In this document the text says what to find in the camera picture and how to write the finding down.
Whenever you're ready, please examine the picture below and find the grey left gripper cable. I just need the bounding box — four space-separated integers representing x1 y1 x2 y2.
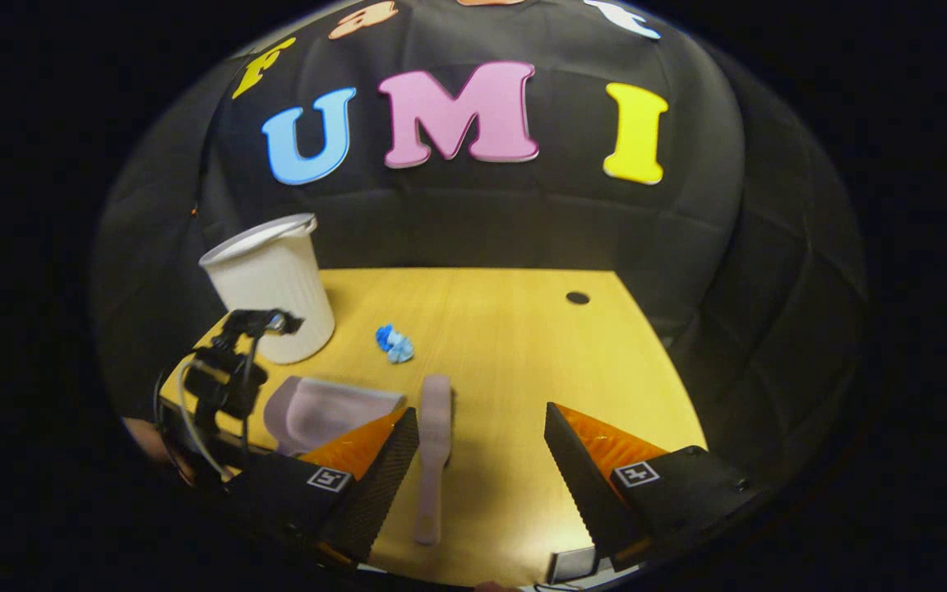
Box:
178 358 232 484

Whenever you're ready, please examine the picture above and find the small pink broom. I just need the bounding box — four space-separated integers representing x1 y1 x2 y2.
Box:
413 374 454 547

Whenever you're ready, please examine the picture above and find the small pink dustpan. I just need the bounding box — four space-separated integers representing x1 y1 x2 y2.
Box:
263 376 406 457

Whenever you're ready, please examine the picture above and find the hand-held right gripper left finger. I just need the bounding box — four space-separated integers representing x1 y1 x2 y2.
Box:
223 406 422 568

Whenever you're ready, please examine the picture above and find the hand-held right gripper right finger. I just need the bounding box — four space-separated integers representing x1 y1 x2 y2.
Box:
543 402 750 574

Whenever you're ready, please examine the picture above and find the white garbage bin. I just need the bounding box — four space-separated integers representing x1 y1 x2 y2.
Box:
198 213 336 365

